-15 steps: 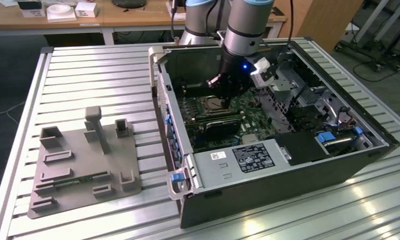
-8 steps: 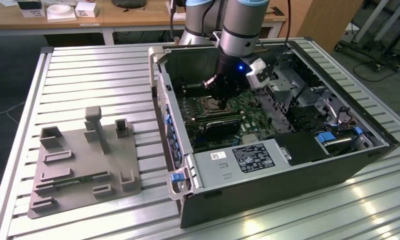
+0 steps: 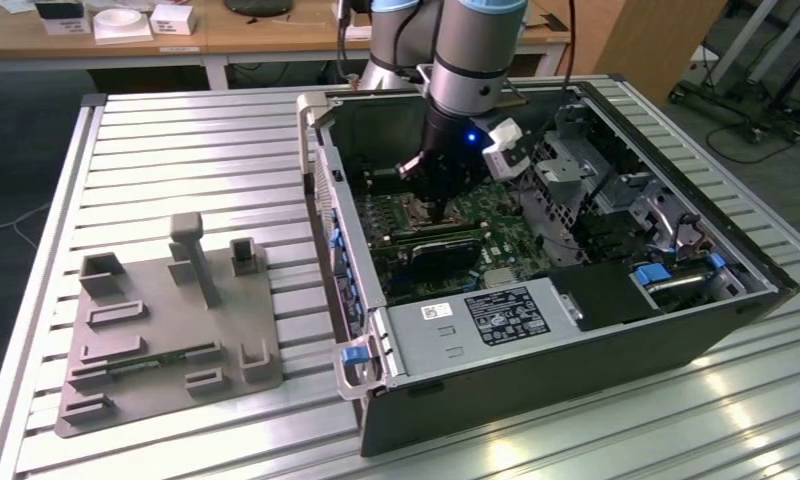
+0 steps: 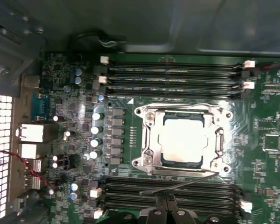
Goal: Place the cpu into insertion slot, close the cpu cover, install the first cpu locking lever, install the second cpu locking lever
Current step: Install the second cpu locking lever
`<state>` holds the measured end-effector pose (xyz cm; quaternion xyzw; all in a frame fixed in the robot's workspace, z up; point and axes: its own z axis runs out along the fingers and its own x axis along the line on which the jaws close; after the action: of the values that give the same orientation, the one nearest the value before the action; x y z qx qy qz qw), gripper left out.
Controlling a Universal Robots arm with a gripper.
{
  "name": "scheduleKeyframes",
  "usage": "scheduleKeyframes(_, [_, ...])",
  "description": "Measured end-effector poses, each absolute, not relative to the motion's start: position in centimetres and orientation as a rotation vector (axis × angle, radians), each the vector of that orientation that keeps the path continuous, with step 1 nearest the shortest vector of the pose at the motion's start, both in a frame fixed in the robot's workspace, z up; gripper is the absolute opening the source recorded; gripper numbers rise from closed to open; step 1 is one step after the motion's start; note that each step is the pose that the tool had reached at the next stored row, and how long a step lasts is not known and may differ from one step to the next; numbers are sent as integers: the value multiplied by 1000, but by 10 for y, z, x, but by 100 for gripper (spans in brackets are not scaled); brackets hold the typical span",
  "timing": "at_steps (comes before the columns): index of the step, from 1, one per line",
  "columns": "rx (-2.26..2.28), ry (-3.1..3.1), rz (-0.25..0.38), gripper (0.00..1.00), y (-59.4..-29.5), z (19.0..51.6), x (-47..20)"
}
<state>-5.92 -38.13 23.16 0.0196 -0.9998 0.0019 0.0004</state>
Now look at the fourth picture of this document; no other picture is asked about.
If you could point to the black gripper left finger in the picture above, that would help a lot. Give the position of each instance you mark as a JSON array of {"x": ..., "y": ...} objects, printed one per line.
[{"x": 151, "y": 217}]

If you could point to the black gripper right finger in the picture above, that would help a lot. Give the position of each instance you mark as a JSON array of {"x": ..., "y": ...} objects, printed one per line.
[{"x": 184, "y": 217}]

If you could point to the silver CPU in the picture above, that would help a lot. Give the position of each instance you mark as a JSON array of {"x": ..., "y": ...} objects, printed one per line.
[{"x": 186, "y": 140}]

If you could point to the RAM slot with white clips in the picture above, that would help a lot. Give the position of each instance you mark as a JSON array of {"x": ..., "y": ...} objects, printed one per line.
[
  {"x": 121, "y": 207},
  {"x": 121, "y": 188},
  {"x": 177, "y": 65},
  {"x": 177, "y": 83}
]

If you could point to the CPU socket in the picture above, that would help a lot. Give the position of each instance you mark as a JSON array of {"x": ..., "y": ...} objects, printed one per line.
[{"x": 143, "y": 161}]

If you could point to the silver round capacitor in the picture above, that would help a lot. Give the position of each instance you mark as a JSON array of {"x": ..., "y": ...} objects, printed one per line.
[
  {"x": 98, "y": 116},
  {"x": 96, "y": 142},
  {"x": 95, "y": 154},
  {"x": 96, "y": 129}
]

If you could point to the green motherboard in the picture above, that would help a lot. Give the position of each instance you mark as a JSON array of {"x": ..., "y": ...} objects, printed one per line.
[{"x": 247, "y": 149}]

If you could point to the silver USB port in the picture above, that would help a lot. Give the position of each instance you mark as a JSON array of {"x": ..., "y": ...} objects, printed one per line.
[
  {"x": 33, "y": 182},
  {"x": 33, "y": 166}
]

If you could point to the silver port block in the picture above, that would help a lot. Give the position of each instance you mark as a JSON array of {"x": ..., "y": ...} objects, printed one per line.
[{"x": 29, "y": 151}]

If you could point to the large silver network port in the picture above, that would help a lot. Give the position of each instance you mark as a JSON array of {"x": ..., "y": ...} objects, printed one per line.
[{"x": 33, "y": 133}]

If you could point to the blue board port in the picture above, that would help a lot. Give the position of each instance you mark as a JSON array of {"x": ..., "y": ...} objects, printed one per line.
[{"x": 40, "y": 106}]

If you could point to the black open PC case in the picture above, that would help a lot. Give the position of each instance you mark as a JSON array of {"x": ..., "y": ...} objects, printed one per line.
[{"x": 154, "y": 28}]

